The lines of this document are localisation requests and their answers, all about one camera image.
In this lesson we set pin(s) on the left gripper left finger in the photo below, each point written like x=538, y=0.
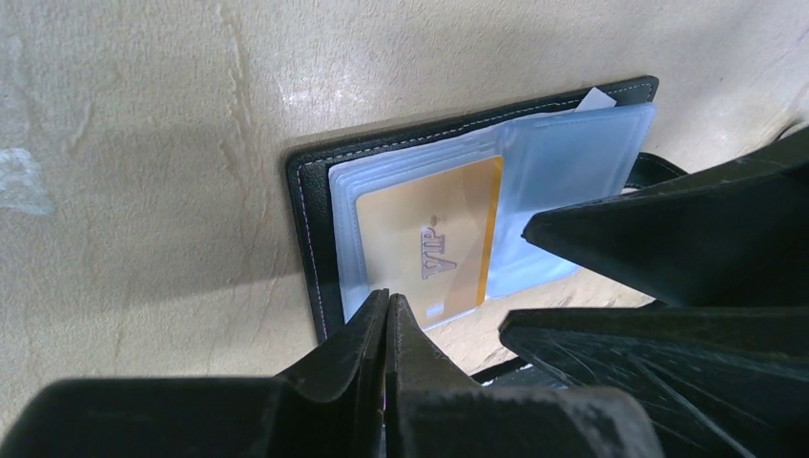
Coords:
x=327, y=404

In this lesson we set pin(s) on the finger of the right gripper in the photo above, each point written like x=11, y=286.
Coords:
x=732, y=235
x=716, y=382

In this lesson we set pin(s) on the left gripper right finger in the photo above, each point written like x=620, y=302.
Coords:
x=433, y=409

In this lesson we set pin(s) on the gold VIP card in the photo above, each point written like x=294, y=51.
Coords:
x=430, y=239

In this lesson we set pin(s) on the black leather card holder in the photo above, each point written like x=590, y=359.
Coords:
x=558, y=150

